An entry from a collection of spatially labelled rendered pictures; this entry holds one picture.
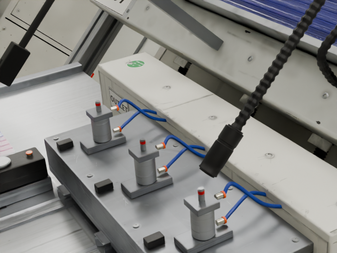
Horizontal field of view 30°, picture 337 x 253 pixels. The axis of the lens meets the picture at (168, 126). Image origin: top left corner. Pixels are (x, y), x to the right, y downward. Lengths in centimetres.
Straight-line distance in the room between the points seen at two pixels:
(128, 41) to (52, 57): 188
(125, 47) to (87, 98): 279
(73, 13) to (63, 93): 92
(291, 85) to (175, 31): 25
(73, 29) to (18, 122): 101
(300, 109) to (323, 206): 14
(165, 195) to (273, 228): 12
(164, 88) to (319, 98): 23
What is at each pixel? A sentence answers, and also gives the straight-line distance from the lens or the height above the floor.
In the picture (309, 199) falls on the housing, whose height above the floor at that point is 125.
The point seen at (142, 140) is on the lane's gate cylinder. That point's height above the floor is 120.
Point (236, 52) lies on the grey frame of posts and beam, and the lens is 80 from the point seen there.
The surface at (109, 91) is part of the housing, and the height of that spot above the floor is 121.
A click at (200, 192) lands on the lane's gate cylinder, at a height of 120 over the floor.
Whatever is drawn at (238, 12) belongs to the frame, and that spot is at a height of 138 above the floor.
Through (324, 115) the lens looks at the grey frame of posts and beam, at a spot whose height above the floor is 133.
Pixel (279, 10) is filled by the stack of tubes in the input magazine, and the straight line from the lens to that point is 75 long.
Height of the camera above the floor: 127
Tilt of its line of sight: 3 degrees down
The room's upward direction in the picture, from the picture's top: 33 degrees clockwise
